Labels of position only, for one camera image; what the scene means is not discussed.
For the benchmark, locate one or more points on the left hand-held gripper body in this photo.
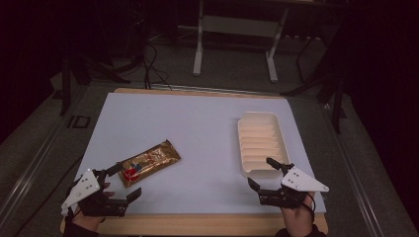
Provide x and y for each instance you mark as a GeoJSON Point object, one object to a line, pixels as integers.
{"type": "Point", "coordinates": [82, 189]}

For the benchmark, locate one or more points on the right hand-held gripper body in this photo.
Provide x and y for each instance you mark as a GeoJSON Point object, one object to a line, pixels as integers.
{"type": "Point", "coordinates": [301, 182]}

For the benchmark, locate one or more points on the cream ribbed plastic tray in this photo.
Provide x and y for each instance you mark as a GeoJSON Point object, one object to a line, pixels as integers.
{"type": "Point", "coordinates": [260, 138]}

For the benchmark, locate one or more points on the gold snack packet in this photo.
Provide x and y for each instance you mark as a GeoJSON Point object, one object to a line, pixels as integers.
{"type": "Point", "coordinates": [151, 161]}

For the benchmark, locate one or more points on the person's left hand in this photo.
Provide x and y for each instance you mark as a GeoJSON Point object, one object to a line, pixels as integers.
{"type": "Point", "coordinates": [90, 222]}

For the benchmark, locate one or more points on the person's right hand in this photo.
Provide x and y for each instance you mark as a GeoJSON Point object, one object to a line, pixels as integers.
{"type": "Point", "coordinates": [299, 219]}

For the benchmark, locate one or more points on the white table mat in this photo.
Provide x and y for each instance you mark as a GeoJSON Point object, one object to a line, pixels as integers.
{"type": "Point", "coordinates": [197, 131]}

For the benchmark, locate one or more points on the black metal stand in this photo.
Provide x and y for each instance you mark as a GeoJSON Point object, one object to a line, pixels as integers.
{"type": "Point", "coordinates": [337, 108]}
{"type": "Point", "coordinates": [66, 95]}

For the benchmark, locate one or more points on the metal floor rail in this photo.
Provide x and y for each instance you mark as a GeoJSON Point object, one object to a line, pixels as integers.
{"type": "Point", "coordinates": [354, 177]}
{"type": "Point", "coordinates": [29, 171]}

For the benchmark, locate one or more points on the black floor bracket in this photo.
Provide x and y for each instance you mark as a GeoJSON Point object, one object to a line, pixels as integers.
{"type": "Point", "coordinates": [70, 121]}

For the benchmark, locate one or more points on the white-legged metal table frame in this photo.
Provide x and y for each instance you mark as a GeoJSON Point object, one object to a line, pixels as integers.
{"type": "Point", "coordinates": [197, 49]}

